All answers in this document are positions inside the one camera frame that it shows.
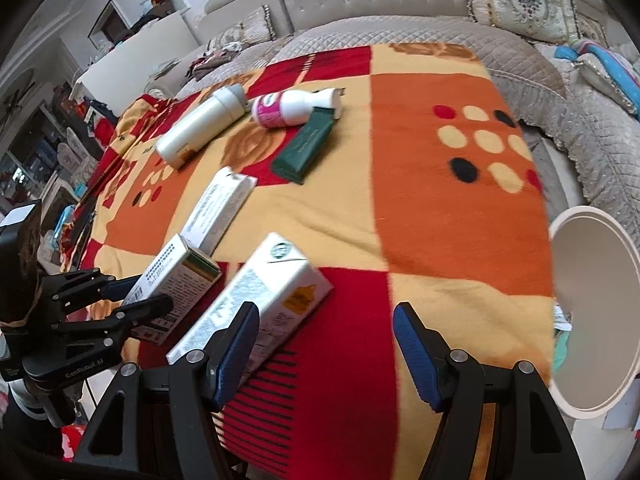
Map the small embroidered cushion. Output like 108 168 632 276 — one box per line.
207 5 277 52

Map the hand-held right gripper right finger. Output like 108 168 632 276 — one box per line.
393 302 587 480

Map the white round bin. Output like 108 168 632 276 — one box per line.
547 205 640 421

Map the person's left hand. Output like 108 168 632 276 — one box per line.
5 377 51 424

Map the orange red checked blanket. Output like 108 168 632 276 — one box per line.
70 44 557 480

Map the glass display cabinet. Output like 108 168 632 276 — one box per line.
0 102 68 206

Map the ceiling fan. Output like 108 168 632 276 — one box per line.
0 82 37 112

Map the dark green box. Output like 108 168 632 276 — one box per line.
270 108 335 185

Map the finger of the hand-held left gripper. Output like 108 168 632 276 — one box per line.
42 268 146 312
51 294 175 357

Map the person's left forearm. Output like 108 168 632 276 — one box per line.
0 400 68 468

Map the narrow white box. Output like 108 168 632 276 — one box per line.
180 165 259 257

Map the blue striped cloth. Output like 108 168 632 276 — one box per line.
555 40 640 117

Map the white thermos bottle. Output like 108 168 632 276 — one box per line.
155 85 247 170

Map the brown clothes pile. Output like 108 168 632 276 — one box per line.
189 42 242 80

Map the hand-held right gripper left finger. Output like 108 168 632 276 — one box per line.
74 301 262 480

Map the large white carton green logo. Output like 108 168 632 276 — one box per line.
166 232 335 367

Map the white bottle with pink label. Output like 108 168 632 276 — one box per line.
251 88 347 130

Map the white ornate chair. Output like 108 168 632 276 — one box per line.
54 127 97 182

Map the white box green orange stripe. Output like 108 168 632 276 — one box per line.
122 233 224 345

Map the white table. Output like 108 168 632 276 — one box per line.
72 10 199 107

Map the beige tufted sofa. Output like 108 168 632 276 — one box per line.
150 0 640 211

